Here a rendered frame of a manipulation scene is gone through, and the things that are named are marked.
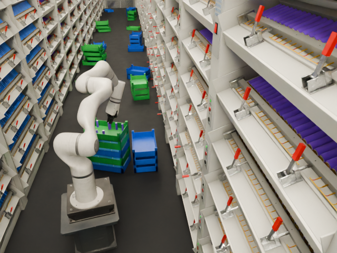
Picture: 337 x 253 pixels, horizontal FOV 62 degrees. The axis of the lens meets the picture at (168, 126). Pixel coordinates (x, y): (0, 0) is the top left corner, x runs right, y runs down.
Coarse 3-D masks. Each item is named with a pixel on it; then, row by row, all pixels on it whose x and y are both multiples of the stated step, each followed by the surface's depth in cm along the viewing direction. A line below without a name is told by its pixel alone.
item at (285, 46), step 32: (256, 0) 81; (288, 0) 76; (320, 0) 64; (224, 32) 83; (256, 32) 67; (288, 32) 61; (320, 32) 57; (256, 64) 64; (288, 64) 55; (320, 64) 44; (288, 96) 53; (320, 96) 44; (320, 128) 44
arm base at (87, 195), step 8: (80, 184) 152; (88, 184) 154; (80, 192) 155; (88, 192) 156; (96, 192) 163; (72, 200) 161; (80, 200) 158; (88, 200) 158; (96, 200) 161; (80, 208) 156
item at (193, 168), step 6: (180, 126) 182; (186, 126) 183; (180, 132) 185; (186, 132) 183; (186, 138) 178; (186, 150) 169; (192, 150) 166; (186, 156) 164; (192, 156) 162; (192, 162) 158; (192, 168) 154; (198, 168) 152; (192, 174) 150; (198, 180) 145; (198, 186) 142; (198, 192) 139; (198, 198) 133
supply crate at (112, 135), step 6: (102, 120) 237; (96, 126) 238; (102, 126) 238; (114, 126) 237; (120, 126) 236; (126, 126) 230; (108, 132) 231; (114, 132) 231; (120, 132) 231; (102, 138) 221; (108, 138) 220; (114, 138) 218; (120, 138) 219
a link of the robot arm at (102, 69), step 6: (96, 66) 169; (102, 66) 170; (108, 66) 175; (90, 72) 167; (96, 72) 169; (102, 72) 171; (108, 72) 176; (78, 78) 164; (84, 78) 163; (108, 78) 182; (78, 84) 163; (84, 84) 162; (78, 90) 165; (84, 90) 164
